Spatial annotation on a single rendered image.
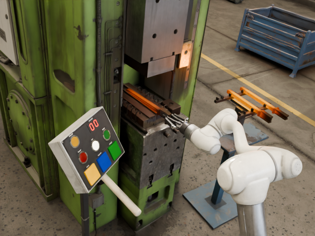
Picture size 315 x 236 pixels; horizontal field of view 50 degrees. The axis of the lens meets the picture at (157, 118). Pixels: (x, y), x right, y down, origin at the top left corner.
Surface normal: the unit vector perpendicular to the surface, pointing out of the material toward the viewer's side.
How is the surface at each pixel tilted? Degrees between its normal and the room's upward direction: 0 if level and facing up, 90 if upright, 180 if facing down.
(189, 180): 0
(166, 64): 90
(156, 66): 90
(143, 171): 90
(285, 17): 90
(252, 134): 0
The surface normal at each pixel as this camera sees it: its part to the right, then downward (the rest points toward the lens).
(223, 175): -0.92, 0.07
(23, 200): 0.10, -0.83
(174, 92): 0.65, 0.47
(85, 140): 0.83, -0.15
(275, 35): -0.77, 0.28
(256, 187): 0.30, 0.15
